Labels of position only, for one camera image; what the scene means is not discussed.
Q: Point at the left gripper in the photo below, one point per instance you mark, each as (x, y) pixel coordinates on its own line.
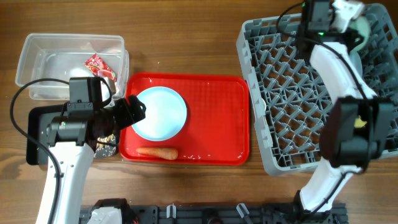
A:
(129, 110)

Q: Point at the light blue plate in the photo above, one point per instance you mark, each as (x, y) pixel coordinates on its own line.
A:
(166, 114)

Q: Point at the red snack wrapper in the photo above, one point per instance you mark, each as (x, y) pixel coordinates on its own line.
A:
(98, 67)

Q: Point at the orange carrot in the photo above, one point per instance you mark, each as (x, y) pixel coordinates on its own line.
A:
(163, 153)

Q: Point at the white napkin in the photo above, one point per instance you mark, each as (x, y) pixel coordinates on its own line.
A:
(80, 72)

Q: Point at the yellow plastic cup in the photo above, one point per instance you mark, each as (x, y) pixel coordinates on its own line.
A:
(359, 123)

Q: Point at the green bowl with food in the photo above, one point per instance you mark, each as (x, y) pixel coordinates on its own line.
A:
(362, 27)

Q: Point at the light blue bowl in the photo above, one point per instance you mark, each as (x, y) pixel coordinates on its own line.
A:
(356, 60)

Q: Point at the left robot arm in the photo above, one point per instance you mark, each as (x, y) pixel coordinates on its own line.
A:
(72, 139)

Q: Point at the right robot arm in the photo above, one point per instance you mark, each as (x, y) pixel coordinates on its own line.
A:
(356, 129)

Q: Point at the grey dishwasher rack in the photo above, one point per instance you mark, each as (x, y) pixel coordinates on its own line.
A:
(289, 99)

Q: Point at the spilled rice and peanuts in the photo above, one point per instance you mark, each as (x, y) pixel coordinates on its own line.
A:
(106, 147)

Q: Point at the black plastic tray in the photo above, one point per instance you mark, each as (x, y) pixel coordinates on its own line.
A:
(39, 118)

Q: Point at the clear plastic bin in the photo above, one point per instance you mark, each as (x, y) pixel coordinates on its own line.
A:
(54, 55)

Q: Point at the red serving tray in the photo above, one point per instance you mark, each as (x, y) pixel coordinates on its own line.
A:
(216, 131)

